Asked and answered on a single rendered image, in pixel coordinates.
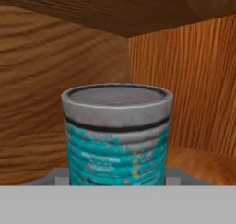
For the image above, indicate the wooden cabinet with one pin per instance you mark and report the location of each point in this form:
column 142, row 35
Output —
column 46, row 80

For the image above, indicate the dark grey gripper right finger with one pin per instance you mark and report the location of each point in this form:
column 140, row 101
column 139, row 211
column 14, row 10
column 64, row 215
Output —
column 178, row 177

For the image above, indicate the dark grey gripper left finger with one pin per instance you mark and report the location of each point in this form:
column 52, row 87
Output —
column 58, row 177

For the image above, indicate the teal labelled tin can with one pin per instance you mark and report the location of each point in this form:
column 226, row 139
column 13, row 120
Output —
column 116, row 135

